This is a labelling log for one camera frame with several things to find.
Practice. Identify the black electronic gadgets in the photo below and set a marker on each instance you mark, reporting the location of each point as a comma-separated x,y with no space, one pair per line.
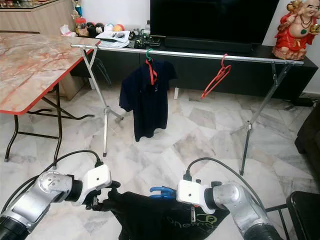
139,39

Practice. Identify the jar with red lid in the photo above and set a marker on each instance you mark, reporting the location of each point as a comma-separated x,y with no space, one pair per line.
81,27

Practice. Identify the beige wooden cabinet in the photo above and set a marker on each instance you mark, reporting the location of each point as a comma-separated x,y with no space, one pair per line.
30,17

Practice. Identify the orange ball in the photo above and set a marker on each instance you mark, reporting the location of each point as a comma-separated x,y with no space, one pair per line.
118,27

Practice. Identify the black tv console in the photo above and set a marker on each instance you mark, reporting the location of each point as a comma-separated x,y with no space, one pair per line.
200,75

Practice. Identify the white ball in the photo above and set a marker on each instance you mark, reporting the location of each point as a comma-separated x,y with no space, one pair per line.
108,28

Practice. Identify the black t-shirt with green logo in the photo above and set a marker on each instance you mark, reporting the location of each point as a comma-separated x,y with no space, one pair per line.
145,220

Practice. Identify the blue plastic hanger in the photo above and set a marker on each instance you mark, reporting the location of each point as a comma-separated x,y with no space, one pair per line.
162,192

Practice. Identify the black soundbar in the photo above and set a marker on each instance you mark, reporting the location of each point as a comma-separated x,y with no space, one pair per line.
209,44

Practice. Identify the silver metal clothes rack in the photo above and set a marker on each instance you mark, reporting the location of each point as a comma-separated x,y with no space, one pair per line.
205,55

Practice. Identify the green plastic hanger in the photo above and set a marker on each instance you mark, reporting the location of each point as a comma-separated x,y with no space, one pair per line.
149,51

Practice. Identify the red laughing buddha statue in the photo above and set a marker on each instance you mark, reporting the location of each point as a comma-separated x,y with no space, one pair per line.
295,35

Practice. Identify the navy polo shirt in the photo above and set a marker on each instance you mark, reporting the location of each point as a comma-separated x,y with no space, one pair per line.
147,105

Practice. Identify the black plush toy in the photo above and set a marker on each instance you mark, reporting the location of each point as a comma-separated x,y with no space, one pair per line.
95,29

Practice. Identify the black flat television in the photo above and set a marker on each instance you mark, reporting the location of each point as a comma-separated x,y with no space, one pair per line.
215,20

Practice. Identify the pink tissue packet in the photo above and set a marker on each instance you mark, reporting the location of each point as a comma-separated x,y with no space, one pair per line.
67,31

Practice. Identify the stack of white papers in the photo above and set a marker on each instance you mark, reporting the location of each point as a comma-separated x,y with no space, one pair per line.
113,38

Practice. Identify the red plastic hanger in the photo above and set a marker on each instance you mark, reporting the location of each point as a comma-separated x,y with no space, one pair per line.
225,66

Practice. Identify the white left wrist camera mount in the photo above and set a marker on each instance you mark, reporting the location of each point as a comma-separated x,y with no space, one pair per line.
96,181

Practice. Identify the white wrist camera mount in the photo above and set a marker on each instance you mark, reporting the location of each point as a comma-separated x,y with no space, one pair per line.
192,192
96,181

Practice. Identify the marble pattern folding table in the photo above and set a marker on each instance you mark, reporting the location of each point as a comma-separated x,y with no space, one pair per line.
30,70

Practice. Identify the gold trophy with blue ball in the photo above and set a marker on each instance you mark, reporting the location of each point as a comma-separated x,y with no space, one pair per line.
78,7

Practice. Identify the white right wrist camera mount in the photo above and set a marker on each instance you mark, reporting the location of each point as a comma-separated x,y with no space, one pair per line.
192,192

